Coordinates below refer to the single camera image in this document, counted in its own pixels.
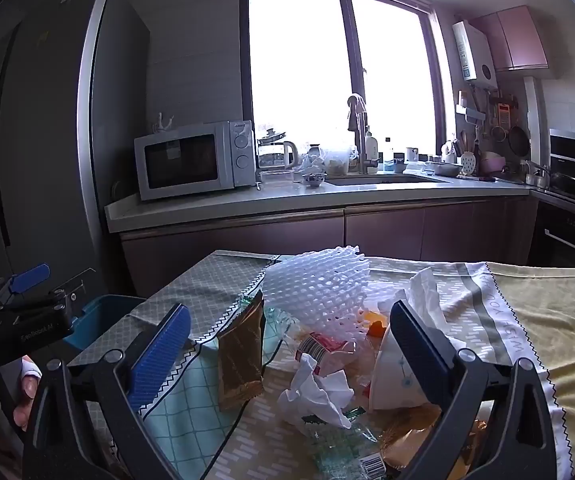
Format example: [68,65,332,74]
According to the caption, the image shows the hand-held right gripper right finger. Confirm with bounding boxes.
[390,300,558,480]

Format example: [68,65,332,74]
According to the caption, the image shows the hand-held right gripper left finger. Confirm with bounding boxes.
[22,302,193,480]

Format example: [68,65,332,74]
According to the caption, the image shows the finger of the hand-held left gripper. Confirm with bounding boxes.
[0,263,50,311]
[50,269,99,311]

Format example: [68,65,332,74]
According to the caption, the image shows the blue plastic bin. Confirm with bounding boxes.
[62,294,147,352]

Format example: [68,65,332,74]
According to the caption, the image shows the orange plastic piece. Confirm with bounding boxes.
[362,310,385,337]

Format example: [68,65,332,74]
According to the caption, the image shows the brown snack wrapper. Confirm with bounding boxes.
[216,290,266,413]

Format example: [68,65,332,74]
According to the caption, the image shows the golden brown wrapper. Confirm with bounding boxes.
[382,402,493,480]

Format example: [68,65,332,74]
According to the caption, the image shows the red white wrapper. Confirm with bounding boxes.
[295,332,358,376]

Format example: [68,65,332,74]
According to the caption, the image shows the white foam net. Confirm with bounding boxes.
[262,246,393,361]

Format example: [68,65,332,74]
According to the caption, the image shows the clear plastic bag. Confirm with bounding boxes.
[262,305,313,361]

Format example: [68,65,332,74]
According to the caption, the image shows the clear plastic wrapper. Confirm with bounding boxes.
[302,407,393,480]

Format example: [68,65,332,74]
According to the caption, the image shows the person's left hand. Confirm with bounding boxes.
[11,354,44,430]

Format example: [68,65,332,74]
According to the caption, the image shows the patterned tablecloth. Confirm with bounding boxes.
[67,249,575,480]

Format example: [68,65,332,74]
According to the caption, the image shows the yellow cloth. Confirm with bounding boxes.
[487,261,575,446]

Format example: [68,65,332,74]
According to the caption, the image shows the grey refrigerator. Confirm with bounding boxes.
[0,0,151,356]

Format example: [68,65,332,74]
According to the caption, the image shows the brown kitchen counter cabinet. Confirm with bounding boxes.
[104,172,541,301]

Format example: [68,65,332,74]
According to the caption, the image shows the steel kitchen sink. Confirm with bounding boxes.
[326,174,451,187]

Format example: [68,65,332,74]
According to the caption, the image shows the white microwave oven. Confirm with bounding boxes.
[134,120,257,202]

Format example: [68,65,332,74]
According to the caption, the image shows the pink pot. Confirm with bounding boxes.
[480,152,507,173]

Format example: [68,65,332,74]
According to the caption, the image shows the steel sink faucet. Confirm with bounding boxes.
[347,92,383,176]

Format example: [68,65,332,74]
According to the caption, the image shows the steel pot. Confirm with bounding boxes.
[522,160,551,188]

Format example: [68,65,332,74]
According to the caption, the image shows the dark frying pan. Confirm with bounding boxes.
[508,125,531,158]

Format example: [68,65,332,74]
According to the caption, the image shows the glass kettle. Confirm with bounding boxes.
[257,130,301,171]

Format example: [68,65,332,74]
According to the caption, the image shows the grey dish cloth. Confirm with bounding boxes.
[347,93,369,133]

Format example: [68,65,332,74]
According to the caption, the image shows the white water heater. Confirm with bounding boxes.
[451,20,498,82]

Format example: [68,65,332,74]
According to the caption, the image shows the large kitchen window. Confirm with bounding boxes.
[240,0,455,171]

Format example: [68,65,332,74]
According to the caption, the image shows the wall utensil rack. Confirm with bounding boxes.
[455,85,531,161]

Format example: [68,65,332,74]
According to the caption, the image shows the pink wall cabinet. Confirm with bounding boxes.
[470,6,551,73]

